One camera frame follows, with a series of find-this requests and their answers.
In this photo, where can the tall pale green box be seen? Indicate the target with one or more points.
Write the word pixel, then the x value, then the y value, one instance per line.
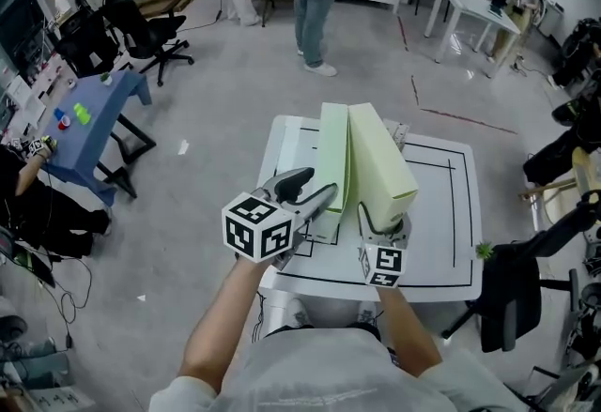
pixel 333 152

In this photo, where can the small spiky green plant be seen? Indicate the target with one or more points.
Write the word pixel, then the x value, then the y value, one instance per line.
pixel 484 250

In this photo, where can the wooden card holder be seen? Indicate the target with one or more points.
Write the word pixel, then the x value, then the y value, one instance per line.
pixel 398 133

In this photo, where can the round wooden side table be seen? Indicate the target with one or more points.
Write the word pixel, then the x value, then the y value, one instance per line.
pixel 582 171

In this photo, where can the green cup stack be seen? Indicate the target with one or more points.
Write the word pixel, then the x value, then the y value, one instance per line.
pixel 82 114

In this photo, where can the person's white shirt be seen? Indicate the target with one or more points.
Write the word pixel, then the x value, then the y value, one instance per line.
pixel 328 377

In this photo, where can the person's left forearm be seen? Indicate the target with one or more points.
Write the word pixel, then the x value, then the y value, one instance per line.
pixel 220 325

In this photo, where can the black phone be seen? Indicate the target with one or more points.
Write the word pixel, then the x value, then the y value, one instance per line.
pixel 394 356

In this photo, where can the black office chair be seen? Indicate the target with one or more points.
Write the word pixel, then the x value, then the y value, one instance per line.
pixel 141 30
pixel 512 297

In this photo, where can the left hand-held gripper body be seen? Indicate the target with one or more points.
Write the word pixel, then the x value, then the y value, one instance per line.
pixel 256 227

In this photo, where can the white square table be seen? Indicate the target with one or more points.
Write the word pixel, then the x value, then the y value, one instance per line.
pixel 474 6

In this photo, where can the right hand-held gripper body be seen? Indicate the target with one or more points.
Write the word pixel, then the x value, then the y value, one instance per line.
pixel 387 262

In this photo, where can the person's shoe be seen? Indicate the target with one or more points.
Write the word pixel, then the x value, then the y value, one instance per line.
pixel 297 314
pixel 366 312

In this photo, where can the small plant in white pot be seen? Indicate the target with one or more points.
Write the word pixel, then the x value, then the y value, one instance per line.
pixel 107 79

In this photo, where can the blue cloth covered table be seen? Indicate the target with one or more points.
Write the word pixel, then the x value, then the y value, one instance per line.
pixel 94 142

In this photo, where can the blue cup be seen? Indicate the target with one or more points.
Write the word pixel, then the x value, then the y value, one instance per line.
pixel 59 112

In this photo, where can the person's right shoe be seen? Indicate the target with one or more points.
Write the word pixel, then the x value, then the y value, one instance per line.
pixel 366 312

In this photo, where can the red cup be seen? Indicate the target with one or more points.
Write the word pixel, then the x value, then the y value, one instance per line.
pixel 64 122

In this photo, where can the person's right forearm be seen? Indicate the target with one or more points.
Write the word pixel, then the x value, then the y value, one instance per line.
pixel 408 330

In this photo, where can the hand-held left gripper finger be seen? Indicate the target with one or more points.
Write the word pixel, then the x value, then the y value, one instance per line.
pixel 317 203
pixel 291 182

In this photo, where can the white low table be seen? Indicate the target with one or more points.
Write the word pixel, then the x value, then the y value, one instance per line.
pixel 432 213

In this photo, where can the person's left shoe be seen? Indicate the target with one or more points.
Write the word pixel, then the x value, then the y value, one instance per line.
pixel 297 314

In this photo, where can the pale green sheet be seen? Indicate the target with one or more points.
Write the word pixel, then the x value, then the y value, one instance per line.
pixel 380 157

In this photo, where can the person's black shorts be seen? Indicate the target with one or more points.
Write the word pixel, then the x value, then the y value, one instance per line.
pixel 286 331

